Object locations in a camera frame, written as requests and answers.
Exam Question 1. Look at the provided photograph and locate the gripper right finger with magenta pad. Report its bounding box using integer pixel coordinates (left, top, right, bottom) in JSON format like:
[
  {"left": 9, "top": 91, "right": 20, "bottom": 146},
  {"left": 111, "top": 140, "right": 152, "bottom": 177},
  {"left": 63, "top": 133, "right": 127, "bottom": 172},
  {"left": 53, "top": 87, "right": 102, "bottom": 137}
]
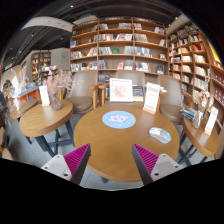
[{"left": 132, "top": 144, "right": 182, "bottom": 185}]

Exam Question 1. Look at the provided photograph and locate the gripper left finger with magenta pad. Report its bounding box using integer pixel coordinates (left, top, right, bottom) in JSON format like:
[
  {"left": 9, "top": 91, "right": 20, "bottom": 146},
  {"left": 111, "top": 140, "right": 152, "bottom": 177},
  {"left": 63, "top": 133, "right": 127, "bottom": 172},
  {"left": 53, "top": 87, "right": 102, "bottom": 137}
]
[{"left": 42, "top": 144, "right": 91, "bottom": 185}]

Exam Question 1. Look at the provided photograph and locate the round blue mouse pad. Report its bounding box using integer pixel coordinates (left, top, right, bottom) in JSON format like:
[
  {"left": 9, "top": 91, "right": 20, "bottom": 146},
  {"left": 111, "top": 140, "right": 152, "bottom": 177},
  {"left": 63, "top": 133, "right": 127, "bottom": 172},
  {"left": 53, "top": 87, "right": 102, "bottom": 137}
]
[{"left": 102, "top": 111, "right": 136, "bottom": 129}]

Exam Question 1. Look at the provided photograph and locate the round wooden left table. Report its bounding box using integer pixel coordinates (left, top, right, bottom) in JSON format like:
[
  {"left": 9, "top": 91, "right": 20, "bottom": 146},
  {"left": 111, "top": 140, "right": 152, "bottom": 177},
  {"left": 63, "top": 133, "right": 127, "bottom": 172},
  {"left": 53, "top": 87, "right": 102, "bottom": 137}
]
[{"left": 19, "top": 99, "right": 74, "bottom": 157}]

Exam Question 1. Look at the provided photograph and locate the round wooden table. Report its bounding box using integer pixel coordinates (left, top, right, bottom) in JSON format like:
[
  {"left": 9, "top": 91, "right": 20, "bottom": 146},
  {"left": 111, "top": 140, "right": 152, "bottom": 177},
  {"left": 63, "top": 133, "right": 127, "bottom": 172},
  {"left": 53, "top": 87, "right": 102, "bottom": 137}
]
[
  {"left": 179, "top": 117, "right": 219, "bottom": 166},
  {"left": 74, "top": 104, "right": 179, "bottom": 183},
  {"left": 19, "top": 99, "right": 74, "bottom": 157}
]

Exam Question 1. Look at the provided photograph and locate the round wooden right table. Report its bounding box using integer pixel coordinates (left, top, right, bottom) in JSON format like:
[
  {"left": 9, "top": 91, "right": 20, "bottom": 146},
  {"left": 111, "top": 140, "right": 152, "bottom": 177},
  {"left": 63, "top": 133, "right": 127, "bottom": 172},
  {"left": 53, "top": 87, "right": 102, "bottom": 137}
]
[{"left": 179, "top": 117, "right": 219, "bottom": 166}]

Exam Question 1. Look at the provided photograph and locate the round wooden centre table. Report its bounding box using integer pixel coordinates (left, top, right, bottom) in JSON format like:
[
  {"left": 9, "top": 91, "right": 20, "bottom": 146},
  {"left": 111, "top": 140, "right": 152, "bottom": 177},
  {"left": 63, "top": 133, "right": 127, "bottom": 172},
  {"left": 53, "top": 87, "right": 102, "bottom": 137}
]
[{"left": 74, "top": 104, "right": 179, "bottom": 183}]

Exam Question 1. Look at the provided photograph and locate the beige armchair right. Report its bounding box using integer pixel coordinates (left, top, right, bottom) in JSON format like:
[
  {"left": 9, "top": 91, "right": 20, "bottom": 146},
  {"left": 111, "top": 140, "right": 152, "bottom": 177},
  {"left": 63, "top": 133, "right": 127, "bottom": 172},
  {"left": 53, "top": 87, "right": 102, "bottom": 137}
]
[{"left": 157, "top": 74, "right": 185, "bottom": 126}]

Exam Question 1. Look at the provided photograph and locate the beige armchair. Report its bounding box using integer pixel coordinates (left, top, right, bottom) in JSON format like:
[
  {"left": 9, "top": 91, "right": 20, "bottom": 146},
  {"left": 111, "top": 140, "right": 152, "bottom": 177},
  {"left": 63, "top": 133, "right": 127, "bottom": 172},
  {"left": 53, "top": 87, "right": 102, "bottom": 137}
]
[
  {"left": 100, "top": 70, "right": 146, "bottom": 106},
  {"left": 157, "top": 74, "right": 185, "bottom": 126},
  {"left": 67, "top": 70, "right": 101, "bottom": 113}
]

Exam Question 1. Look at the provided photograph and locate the beige armchair left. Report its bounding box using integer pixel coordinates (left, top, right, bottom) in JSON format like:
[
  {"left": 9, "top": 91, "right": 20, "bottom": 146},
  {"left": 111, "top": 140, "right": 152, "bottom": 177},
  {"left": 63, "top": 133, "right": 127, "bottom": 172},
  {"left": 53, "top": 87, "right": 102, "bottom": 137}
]
[{"left": 67, "top": 70, "right": 101, "bottom": 113}]

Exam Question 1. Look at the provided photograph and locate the white sign on left table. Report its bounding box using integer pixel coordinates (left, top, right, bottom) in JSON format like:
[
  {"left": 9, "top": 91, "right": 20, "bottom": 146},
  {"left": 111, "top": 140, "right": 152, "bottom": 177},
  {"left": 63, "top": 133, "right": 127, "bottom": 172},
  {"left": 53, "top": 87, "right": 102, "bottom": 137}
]
[{"left": 39, "top": 85, "right": 50, "bottom": 106}]

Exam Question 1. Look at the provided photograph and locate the white sign on table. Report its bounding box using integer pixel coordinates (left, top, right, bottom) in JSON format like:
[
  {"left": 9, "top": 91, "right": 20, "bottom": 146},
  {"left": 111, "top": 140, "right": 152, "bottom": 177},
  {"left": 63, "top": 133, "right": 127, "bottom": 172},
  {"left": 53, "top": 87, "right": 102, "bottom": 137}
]
[
  {"left": 204, "top": 107, "right": 218, "bottom": 135},
  {"left": 39, "top": 85, "right": 50, "bottom": 106}
]

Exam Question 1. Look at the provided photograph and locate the white red sign stand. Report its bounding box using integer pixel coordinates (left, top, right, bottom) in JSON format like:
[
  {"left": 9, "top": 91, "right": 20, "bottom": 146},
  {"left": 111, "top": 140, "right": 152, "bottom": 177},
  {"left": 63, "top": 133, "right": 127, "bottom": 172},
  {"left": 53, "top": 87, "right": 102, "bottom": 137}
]
[{"left": 143, "top": 83, "right": 160, "bottom": 114}]

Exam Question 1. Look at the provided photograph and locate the small book behind picture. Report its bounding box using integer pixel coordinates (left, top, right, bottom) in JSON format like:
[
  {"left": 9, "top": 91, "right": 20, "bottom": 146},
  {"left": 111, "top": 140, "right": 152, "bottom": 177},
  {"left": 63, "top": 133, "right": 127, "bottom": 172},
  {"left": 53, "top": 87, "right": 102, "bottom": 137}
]
[{"left": 133, "top": 86, "right": 144, "bottom": 102}]

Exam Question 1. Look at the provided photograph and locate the small wooden table far left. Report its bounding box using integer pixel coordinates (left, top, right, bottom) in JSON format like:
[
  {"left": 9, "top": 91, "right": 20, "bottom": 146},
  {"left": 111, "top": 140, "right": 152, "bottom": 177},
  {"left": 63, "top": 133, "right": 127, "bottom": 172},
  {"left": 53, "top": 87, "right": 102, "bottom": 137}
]
[{"left": 9, "top": 98, "right": 39, "bottom": 145}]

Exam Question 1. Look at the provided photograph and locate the framed floral picture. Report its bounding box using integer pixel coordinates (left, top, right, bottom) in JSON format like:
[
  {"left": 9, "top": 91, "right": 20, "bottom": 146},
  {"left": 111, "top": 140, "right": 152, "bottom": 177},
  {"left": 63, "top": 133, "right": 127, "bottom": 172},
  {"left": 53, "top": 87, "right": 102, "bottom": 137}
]
[{"left": 109, "top": 78, "right": 133, "bottom": 102}]

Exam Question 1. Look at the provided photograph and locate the white sign on right table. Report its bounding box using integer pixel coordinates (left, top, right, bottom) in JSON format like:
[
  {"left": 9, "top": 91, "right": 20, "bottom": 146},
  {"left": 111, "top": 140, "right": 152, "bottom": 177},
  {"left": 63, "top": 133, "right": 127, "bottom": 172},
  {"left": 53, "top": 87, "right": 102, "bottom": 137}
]
[{"left": 204, "top": 107, "right": 218, "bottom": 135}]

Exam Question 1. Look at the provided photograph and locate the vase with flowers right table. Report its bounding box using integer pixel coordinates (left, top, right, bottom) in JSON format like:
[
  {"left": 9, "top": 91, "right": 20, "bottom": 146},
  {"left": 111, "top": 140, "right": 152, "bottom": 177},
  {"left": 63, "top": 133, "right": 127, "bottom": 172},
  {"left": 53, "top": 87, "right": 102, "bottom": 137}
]
[{"left": 192, "top": 76, "right": 214, "bottom": 129}]

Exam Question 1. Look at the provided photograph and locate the glass vase with dried flowers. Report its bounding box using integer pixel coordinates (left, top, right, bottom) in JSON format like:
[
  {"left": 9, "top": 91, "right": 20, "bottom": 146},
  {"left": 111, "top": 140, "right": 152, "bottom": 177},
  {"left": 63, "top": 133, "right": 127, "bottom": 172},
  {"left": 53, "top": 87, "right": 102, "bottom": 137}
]
[{"left": 44, "top": 70, "right": 72, "bottom": 111}]

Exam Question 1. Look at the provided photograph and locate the beige armchair middle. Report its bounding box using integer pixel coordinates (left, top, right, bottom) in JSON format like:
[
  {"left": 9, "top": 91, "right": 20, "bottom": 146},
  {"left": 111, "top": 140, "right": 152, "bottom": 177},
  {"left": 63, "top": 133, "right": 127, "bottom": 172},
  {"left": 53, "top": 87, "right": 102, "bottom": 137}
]
[{"left": 100, "top": 70, "right": 146, "bottom": 106}]

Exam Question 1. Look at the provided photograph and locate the distant wooden bookshelf left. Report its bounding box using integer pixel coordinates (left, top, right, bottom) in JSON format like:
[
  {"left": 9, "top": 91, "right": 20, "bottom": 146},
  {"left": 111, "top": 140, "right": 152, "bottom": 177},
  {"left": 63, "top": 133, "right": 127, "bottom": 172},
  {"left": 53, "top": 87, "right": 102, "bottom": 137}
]
[{"left": 31, "top": 51, "right": 51, "bottom": 81}]

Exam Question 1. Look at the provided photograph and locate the wooden bookshelf right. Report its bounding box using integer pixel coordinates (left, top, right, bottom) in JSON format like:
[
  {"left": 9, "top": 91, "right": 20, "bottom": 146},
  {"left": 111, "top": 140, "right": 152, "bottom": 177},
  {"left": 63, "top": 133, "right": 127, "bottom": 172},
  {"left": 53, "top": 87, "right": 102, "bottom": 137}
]
[{"left": 168, "top": 21, "right": 224, "bottom": 132}]

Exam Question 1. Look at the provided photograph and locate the large wooden bookshelf centre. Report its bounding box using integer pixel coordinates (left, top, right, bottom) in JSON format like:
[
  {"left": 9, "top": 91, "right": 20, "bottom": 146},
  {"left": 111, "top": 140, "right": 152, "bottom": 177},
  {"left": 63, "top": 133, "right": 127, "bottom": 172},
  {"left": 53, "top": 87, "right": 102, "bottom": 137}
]
[{"left": 70, "top": 17, "right": 169, "bottom": 75}]

